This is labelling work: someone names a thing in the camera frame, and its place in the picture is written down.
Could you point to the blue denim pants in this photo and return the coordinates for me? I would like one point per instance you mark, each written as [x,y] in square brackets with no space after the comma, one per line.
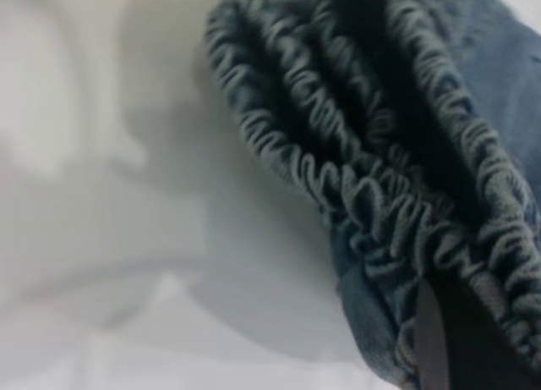
[338,111]

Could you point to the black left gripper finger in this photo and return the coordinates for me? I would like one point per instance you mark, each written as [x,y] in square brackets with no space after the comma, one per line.
[465,356]

